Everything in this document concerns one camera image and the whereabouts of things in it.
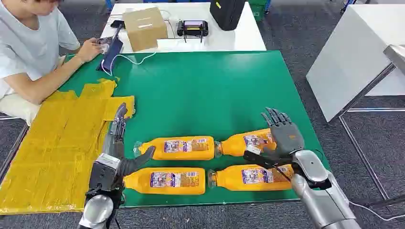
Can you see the orange drink bottle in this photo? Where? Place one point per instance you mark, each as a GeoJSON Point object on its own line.
{"type": "Point", "coordinates": [155, 148]}
{"type": "Point", "coordinates": [139, 181]}
{"type": "Point", "coordinates": [232, 145]}
{"type": "Point", "coordinates": [229, 180]}

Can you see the smartphone with picture screen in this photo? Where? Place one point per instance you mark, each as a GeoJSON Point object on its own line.
{"type": "Point", "coordinates": [104, 42]}

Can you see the brown cardboard box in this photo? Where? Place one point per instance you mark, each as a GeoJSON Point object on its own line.
{"type": "Point", "coordinates": [145, 30]}

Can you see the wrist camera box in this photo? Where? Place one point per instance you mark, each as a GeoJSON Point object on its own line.
{"type": "Point", "coordinates": [104, 172]}
{"type": "Point", "coordinates": [262, 160]}

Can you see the person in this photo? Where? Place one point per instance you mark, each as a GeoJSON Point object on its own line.
{"type": "Point", "coordinates": [28, 47]}

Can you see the white table with box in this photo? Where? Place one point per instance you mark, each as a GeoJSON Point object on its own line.
{"type": "Point", "coordinates": [234, 34]}

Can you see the black phone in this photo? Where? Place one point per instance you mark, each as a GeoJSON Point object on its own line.
{"type": "Point", "coordinates": [117, 24]}

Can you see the black bag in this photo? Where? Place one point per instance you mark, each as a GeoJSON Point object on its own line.
{"type": "Point", "coordinates": [226, 14]}

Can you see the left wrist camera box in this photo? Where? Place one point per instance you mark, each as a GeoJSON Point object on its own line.
{"type": "Point", "coordinates": [104, 172]}

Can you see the dark blue flat device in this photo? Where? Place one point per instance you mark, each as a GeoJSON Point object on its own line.
{"type": "Point", "coordinates": [112, 57]}

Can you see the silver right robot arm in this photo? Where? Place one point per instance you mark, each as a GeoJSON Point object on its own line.
{"type": "Point", "coordinates": [319, 192]}

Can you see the yellow sheet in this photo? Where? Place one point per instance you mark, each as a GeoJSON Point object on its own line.
{"type": "Point", "coordinates": [53, 151]}

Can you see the metal table frame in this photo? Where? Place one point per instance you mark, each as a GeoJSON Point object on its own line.
{"type": "Point", "coordinates": [364, 158]}

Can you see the black remote controller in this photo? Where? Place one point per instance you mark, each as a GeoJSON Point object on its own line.
{"type": "Point", "coordinates": [193, 28]}

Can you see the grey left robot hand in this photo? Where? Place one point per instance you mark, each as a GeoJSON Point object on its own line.
{"type": "Point", "coordinates": [133, 164]}

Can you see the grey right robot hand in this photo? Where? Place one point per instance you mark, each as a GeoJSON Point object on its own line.
{"type": "Point", "coordinates": [286, 137]}

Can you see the green table mat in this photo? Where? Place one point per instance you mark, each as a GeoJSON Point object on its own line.
{"type": "Point", "coordinates": [202, 94]}

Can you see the large white tilted table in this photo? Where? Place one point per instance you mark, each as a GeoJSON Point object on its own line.
{"type": "Point", "coordinates": [351, 53]}

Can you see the person's hand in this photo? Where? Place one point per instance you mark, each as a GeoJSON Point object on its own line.
{"type": "Point", "coordinates": [88, 50]}

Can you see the green crate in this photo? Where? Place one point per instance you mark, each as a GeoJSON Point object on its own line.
{"type": "Point", "coordinates": [259, 9]}

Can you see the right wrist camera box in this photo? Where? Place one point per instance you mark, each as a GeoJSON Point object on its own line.
{"type": "Point", "coordinates": [262, 160]}

